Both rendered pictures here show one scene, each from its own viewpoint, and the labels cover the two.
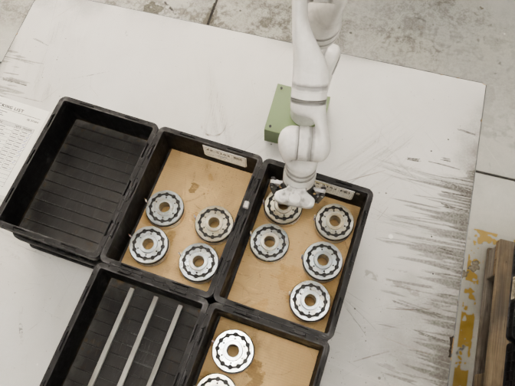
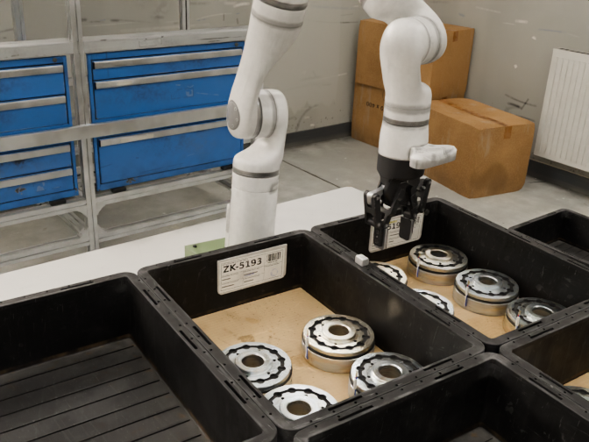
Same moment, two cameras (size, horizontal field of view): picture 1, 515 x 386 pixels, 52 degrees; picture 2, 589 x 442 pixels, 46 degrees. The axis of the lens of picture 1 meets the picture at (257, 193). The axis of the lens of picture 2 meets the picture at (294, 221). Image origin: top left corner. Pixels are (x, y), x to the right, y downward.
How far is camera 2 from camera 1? 1.16 m
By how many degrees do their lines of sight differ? 56
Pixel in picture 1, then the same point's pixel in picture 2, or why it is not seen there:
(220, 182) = (272, 317)
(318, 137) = (429, 13)
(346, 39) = not seen: hidden behind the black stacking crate
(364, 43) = not seen: hidden behind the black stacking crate
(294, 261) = (463, 316)
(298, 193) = (430, 147)
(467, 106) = (360, 200)
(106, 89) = not seen: outside the picture
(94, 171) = (60, 427)
